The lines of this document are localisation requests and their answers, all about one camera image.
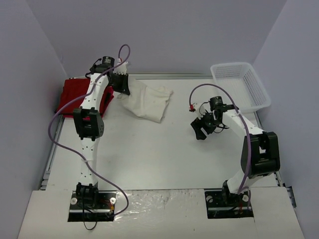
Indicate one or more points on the white t-shirt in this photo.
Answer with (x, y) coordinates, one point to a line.
(146, 102)

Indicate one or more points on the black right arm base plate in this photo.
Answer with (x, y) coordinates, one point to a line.
(217, 208)

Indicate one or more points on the dark red folded t-shirt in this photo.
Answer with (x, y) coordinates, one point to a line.
(76, 87)

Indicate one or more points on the white plastic basket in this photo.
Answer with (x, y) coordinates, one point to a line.
(241, 82)

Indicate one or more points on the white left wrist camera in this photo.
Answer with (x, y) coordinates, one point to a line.
(122, 68)

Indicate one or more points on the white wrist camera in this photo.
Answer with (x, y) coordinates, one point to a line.
(122, 68)
(199, 109)

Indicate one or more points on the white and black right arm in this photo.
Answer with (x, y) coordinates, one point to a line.
(260, 151)

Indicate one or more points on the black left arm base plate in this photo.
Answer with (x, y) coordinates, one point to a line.
(102, 210)

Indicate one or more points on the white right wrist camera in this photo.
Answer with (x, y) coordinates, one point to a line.
(199, 109)

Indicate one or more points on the white foam board front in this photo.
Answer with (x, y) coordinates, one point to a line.
(164, 214)

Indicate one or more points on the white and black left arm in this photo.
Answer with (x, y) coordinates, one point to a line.
(90, 126)

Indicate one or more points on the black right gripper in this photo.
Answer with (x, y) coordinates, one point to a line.
(203, 123)

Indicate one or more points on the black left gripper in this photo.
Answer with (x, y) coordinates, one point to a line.
(122, 83)

